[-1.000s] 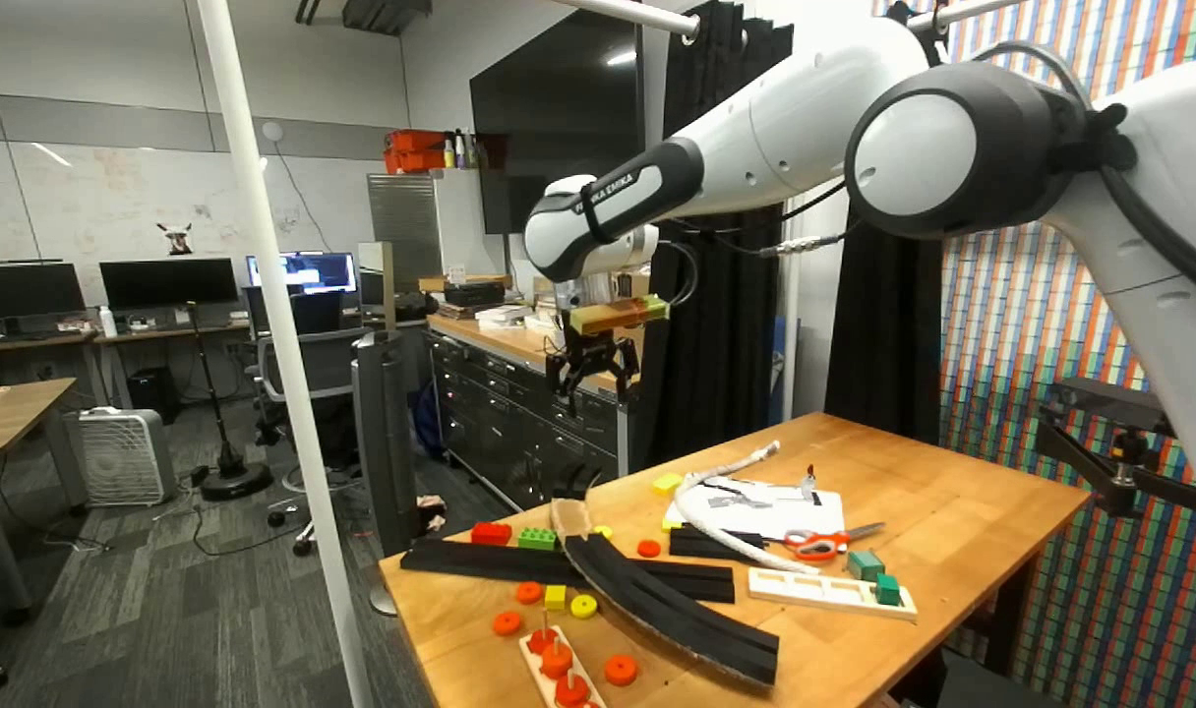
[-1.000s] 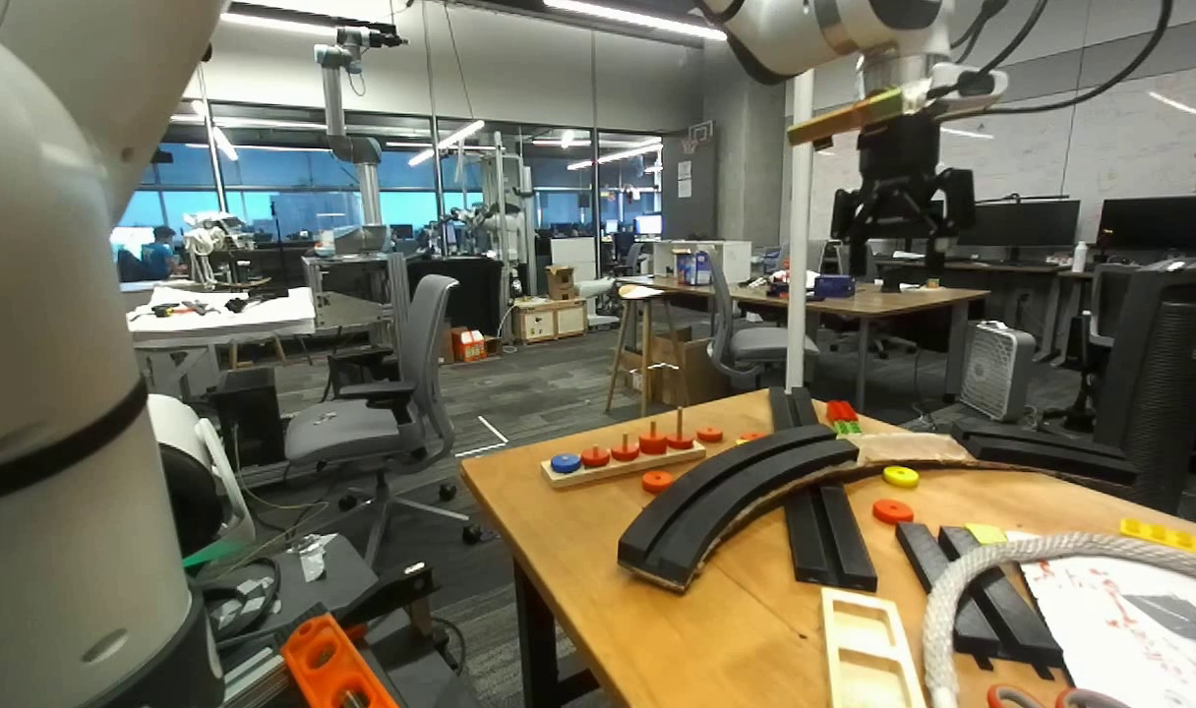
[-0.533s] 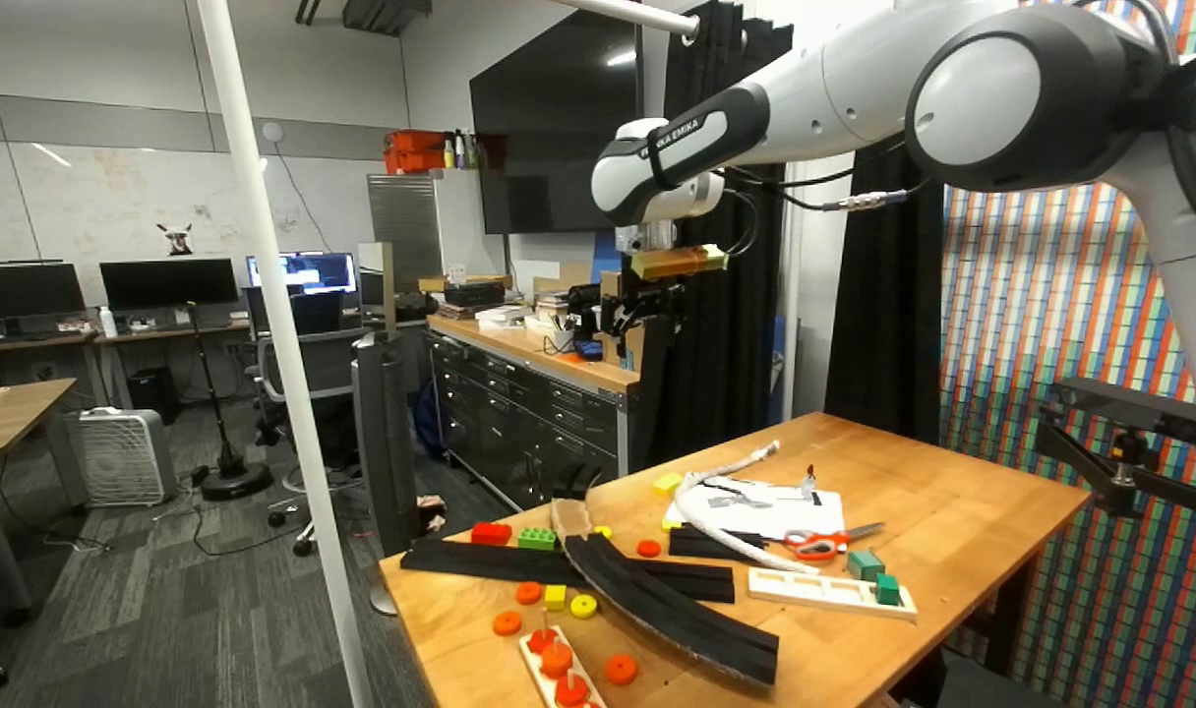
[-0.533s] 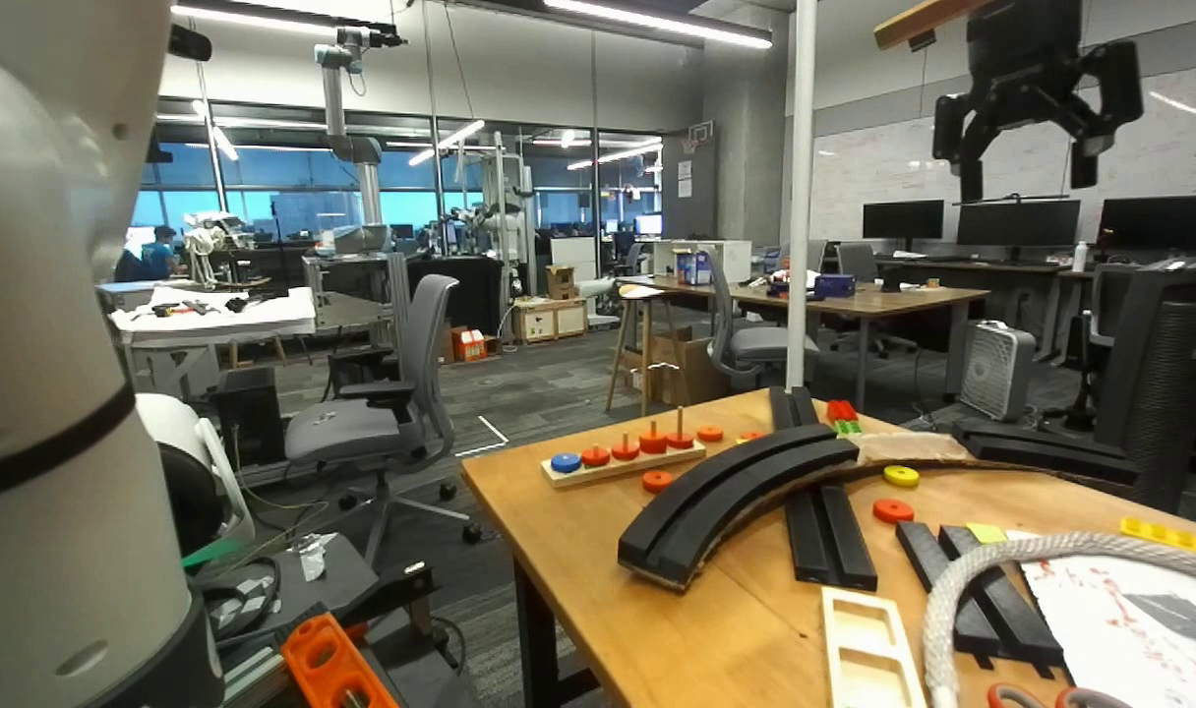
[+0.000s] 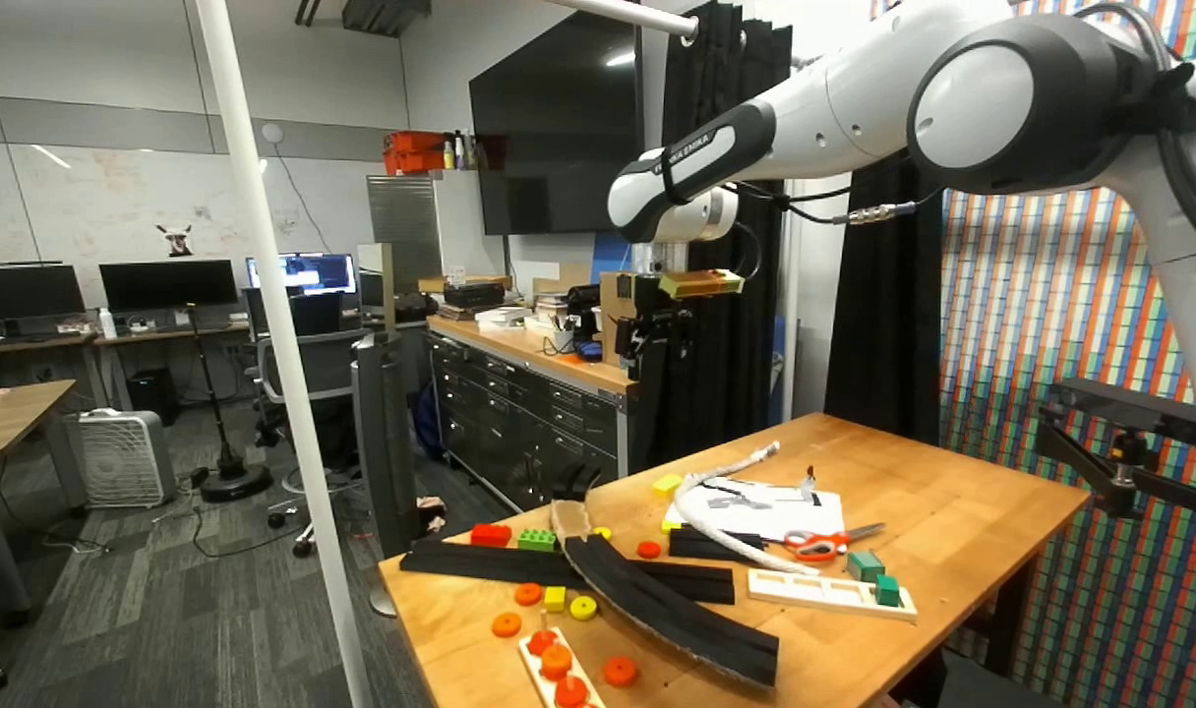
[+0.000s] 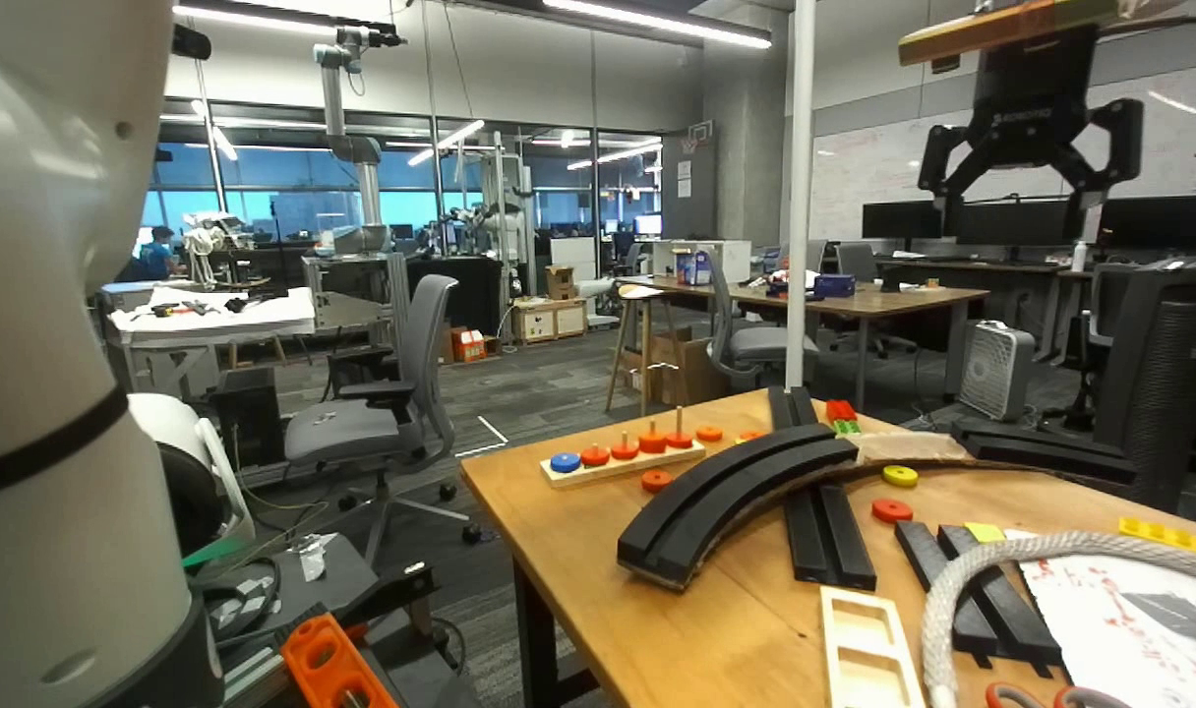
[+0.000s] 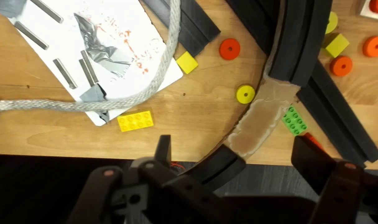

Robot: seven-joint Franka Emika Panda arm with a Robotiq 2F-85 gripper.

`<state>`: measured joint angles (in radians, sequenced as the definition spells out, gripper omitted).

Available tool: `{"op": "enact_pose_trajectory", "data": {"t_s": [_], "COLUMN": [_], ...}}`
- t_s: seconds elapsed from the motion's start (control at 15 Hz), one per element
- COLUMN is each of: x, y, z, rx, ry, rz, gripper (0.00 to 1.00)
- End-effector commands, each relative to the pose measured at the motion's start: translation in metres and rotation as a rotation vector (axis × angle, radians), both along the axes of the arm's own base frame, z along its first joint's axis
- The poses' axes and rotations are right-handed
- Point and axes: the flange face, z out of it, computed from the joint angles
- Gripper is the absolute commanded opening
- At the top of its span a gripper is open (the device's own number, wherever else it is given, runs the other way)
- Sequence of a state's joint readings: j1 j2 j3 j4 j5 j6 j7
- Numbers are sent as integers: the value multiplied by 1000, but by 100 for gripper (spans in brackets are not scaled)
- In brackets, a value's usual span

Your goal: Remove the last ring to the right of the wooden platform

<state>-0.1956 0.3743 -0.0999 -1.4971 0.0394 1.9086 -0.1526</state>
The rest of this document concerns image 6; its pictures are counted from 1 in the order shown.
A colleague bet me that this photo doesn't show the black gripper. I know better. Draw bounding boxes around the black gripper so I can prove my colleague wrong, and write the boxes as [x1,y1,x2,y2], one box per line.
[913,31,1149,204]

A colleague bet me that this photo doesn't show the white wooden peg platform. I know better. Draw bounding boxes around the white wooden peg platform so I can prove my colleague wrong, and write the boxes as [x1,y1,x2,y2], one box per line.
[536,407,707,493]

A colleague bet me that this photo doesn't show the black computer monitor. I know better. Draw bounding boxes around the black computer monitor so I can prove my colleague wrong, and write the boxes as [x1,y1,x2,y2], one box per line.
[860,196,984,250]
[1103,194,1196,259]

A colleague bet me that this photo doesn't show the wooden office desk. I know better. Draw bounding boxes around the wooden office desk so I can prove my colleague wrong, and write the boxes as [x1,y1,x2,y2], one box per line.
[622,277,991,411]

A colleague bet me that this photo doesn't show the black upright column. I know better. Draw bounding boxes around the black upright column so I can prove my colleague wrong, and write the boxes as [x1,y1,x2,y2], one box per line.
[1095,268,1196,520]

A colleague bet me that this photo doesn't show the grey swivel chair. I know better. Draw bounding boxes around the grey swivel chair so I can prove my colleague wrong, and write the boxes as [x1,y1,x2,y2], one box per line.
[700,259,812,394]

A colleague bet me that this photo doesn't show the ceiling light strip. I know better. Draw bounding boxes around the ceiling light strip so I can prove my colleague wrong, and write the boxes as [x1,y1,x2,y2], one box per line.
[542,0,775,57]
[169,0,405,53]

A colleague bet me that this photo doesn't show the yellow studded strip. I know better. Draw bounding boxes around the yellow studded strip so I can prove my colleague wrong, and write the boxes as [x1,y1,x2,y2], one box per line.
[1113,516,1196,563]

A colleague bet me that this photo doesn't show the short black track piece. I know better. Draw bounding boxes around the short black track piece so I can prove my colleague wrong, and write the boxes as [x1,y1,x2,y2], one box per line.
[932,522,1070,682]
[888,520,1016,665]

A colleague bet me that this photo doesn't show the long black straight track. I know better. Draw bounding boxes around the long black straight track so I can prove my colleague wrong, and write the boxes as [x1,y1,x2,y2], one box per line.
[767,385,883,593]

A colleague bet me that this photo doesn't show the wooden stool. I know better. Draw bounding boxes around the wooden stool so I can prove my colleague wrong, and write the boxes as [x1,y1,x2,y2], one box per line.
[607,293,690,423]

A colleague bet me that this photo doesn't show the black curved track piece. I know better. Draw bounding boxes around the black curved track piece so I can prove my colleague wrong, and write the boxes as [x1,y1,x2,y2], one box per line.
[612,423,976,593]

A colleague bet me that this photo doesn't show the white printed paper sheet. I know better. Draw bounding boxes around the white printed paper sheet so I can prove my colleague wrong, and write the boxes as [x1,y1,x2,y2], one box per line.
[1016,546,1196,708]

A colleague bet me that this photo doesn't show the low cardboard boxes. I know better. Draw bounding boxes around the low cardboard boxes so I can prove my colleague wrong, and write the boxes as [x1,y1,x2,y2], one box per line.
[510,293,590,345]

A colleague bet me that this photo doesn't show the white block sorter tray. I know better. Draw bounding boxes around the white block sorter tray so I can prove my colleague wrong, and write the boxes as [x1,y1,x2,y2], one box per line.
[813,583,930,708]

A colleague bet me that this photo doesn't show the grey office chair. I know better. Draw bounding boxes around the grey office chair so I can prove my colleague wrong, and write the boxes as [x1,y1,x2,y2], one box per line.
[278,270,488,554]

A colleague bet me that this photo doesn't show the grey ceiling mounted column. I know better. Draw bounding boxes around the grey ceiling mounted column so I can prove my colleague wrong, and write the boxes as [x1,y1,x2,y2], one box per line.
[312,31,391,240]

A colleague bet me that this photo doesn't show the black side cart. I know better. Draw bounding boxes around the black side cart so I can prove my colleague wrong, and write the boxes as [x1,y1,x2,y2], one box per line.
[181,527,441,708]

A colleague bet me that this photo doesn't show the small white cup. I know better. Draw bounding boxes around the small white cup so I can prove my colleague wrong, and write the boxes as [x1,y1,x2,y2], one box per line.
[296,533,334,586]

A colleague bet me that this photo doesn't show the white work table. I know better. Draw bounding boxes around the white work table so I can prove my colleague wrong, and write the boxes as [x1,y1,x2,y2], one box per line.
[102,284,320,396]

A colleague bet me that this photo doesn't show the orange plastic tool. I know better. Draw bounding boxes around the orange plastic tool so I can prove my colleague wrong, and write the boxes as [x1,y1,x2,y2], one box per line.
[278,611,397,708]

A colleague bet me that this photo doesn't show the tan wrist camera bar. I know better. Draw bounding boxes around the tan wrist camera bar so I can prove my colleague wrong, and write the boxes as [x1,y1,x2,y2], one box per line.
[894,0,1196,71]

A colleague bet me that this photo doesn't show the white frame pole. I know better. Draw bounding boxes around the white frame pole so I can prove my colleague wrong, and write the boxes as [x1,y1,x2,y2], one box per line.
[780,0,821,394]

